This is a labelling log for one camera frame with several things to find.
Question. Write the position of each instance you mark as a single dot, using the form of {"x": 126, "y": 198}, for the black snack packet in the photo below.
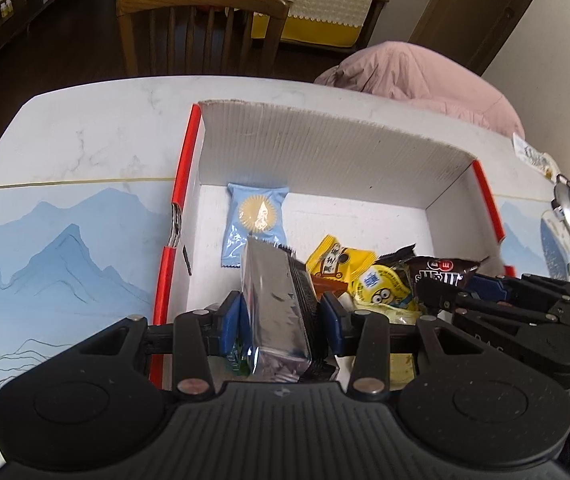
{"x": 400, "y": 255}

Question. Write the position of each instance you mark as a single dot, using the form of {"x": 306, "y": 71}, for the sofa with yellow cover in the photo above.
{"x": 325, "y": 10}

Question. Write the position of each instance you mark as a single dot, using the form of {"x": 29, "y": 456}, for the copper brown snack packet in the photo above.
{"x": 330, "y": 287}

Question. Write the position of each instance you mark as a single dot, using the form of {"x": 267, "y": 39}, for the wooden chair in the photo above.
{"x": 205, "y": 5}

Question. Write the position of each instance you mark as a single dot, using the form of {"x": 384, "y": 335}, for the green snack packet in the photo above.
{"x": 235, "y": 360}

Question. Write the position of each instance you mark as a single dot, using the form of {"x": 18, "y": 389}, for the light blue snack packet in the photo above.
{"x": 255, "y": 215}

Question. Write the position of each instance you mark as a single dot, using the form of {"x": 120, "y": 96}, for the dark cabinet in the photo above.
{"x": 30, "y": 10}

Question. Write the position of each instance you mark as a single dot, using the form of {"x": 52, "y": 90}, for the silver foil snack packet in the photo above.
{"x": 270, "y": 305}

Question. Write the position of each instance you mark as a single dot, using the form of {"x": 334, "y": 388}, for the yellow cartoon snack packet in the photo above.
{"x": 380, "y": 285}

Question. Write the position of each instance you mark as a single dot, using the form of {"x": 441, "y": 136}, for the yellow square snack packet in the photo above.
{"x": 330, "y": 260}

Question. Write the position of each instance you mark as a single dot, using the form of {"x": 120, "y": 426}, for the dark brown chocolate packet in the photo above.
{"x": 440, "y": 272}

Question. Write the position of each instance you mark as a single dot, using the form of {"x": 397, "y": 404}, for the brown wooden door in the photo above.
{"x": 465, "y": 10}

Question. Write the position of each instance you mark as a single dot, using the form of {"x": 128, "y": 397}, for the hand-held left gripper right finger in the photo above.
{"x": 332, "y": 322}

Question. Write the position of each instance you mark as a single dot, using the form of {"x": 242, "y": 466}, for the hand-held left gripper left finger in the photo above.
{"x": 230, "y": 322}

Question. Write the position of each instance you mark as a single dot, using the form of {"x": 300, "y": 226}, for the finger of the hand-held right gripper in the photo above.
{"x": 485, "y": 286}
{"x": 445, "y": 302}

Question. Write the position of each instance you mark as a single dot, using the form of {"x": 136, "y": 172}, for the white wrapper packet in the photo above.
{"x": 535, "y": 155}

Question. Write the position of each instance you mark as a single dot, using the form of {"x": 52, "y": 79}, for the red cardboard box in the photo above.
{"x": 315, "y": 160}

